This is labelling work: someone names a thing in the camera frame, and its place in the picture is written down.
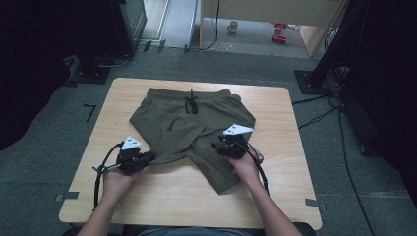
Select person's right hand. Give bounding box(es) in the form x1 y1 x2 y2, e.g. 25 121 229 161
227 147 261 189

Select grey tape strip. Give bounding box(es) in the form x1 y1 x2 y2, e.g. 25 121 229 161
304 198 328 212
54 191 81 202

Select black hanging cable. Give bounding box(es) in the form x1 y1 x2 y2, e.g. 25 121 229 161
188 0 221 52

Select dark curtain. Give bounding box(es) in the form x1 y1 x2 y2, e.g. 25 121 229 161
0 0 114 152
340 0 417 209

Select long black floor cable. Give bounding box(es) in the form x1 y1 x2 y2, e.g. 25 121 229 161
336 104 376 236

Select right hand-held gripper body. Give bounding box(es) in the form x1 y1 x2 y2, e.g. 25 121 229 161
218 123 255 160

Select black tape corner mark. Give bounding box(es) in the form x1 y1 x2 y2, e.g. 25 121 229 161
83 103 97 124

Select beige wooden desk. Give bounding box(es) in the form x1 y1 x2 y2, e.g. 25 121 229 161
198 0 349 59

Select tangled black cable bundle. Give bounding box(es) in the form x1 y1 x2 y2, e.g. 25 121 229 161
324 61 352 96

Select black cabinet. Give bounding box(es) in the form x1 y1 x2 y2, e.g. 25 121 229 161
109 0 148 57

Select black stand base plate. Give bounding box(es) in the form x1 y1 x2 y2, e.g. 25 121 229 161
293 69 332 96
68 55 112 85

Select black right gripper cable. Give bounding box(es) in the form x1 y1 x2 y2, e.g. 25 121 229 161
229 139 271 197

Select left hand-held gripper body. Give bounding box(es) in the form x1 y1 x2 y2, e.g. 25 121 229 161
115 135 148 175

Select short black floor cable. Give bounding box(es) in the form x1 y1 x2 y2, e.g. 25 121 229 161
297 106 339 130
291 92 338 106

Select person's left hand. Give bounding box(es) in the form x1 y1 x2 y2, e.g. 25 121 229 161
102 164 146 200

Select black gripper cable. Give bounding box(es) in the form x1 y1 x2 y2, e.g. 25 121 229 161
229 139 271 197
91 142 125 210

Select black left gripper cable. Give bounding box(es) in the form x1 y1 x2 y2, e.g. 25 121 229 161
91 142 125 210

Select olive green shorts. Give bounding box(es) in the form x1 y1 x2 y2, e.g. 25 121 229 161
129 87 257 196

